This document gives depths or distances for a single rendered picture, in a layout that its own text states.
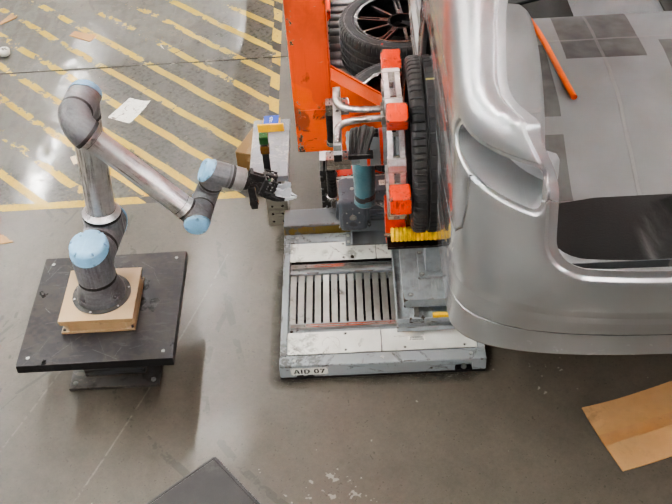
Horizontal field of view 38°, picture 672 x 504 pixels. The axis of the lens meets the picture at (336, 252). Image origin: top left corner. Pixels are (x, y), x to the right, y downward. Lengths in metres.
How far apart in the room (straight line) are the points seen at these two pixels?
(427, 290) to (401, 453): 0.69
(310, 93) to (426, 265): 0.85
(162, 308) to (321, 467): 0.89
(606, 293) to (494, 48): 0.72
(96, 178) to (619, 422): 2.17
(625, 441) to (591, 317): 1.10
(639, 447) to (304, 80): 1.93
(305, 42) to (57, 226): 1.69
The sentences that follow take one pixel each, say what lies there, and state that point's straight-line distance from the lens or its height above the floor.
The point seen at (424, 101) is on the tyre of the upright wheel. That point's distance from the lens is 3.39.
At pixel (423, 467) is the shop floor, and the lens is 3.69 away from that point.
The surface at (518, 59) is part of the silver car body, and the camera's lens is 3.29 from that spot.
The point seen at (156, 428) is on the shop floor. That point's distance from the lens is 3.92.
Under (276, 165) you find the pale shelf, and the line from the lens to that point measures 4.27.
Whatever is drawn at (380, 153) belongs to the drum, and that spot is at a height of 0.87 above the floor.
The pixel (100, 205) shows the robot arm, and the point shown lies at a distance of 3.80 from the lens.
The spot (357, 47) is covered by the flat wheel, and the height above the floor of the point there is 0.47.
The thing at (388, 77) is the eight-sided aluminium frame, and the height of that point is 1.10.
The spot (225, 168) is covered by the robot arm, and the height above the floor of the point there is 0.87.
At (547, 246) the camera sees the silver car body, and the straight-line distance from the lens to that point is 2.62.
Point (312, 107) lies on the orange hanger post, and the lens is 4.08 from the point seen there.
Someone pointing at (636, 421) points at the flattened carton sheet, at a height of 0.01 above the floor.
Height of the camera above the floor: 3.03
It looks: 43 degrees down
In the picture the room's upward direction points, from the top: 4 degrees counter-clockwise
